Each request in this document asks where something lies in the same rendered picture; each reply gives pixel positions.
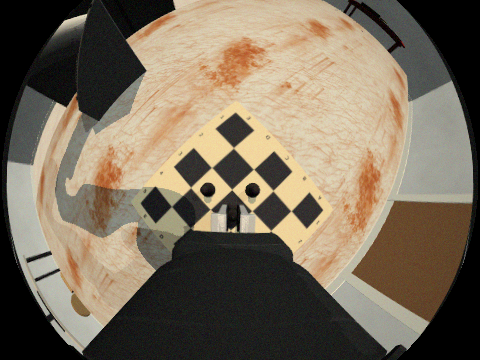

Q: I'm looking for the black bishop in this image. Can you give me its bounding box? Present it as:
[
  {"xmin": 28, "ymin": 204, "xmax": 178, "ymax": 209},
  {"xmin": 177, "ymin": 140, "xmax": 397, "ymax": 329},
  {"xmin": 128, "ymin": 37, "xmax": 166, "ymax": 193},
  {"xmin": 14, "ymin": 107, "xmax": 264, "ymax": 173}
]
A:
[{"xmin": 227, "ymin": 203, "xmax": 238, "ymax": 222}]

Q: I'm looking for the black pawn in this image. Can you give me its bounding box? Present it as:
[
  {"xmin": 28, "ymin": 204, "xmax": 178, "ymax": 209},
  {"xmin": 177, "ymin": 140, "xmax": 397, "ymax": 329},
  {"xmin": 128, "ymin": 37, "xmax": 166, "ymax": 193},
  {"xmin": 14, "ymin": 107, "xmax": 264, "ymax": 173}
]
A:
[
  {"xmin": 245, "ymin": 183, "xmax": 260, "ymax": 198},
  {"xmin": 200, "ymin": 182, "xmax": 216, "ymax": 197}
]

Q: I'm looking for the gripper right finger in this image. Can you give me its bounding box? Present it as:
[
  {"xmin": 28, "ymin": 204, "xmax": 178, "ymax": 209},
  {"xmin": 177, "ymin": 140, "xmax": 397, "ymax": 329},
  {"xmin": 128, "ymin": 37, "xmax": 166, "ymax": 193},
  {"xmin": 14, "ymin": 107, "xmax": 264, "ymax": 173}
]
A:
[{"xmin": 237, "ymin": 205, "xmax": 256, "ymax": 233}]

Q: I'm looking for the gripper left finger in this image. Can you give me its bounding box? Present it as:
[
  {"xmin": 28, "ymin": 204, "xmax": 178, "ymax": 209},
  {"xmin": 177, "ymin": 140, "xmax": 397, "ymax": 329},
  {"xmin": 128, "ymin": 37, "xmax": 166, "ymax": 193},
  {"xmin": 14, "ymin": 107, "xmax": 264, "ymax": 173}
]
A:
[{"xmin": 211, "ymin": 205, "xmax": 229, "ymax": 232}]

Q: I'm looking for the chessboard with black pieces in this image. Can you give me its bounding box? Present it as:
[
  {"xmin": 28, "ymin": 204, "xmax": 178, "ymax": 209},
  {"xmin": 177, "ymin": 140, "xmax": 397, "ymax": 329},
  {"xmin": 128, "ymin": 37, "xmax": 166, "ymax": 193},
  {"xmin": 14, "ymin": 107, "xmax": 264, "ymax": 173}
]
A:
[{"xmin": 131, "ymin": 101, "xmax": 333, "ymax": 253}]

